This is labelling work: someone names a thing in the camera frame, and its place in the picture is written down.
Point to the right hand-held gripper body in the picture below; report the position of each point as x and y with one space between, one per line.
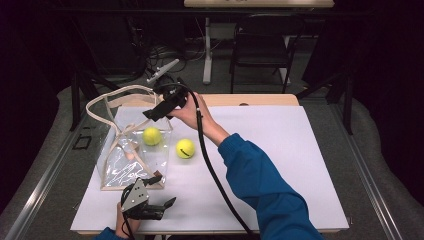
173 91

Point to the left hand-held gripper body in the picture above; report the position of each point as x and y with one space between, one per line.
135 196

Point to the plain yellow tennis ball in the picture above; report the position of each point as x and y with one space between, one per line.
152 136

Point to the yellow tennis ball black mark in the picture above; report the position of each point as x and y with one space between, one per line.
185 146

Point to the person's right hand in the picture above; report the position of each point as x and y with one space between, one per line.
193 113

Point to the person's left hand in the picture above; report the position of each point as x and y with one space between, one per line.
126 226

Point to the white desk with wooden top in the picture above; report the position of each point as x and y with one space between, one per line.
207 66

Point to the black metal stand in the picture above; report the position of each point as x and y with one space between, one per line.
348 106
75 100

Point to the black folding chair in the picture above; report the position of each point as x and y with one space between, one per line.
260 50

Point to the white table sheet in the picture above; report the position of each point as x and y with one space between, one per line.
283 150

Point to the grey metal floor rail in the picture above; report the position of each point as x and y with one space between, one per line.
40 186
370 180

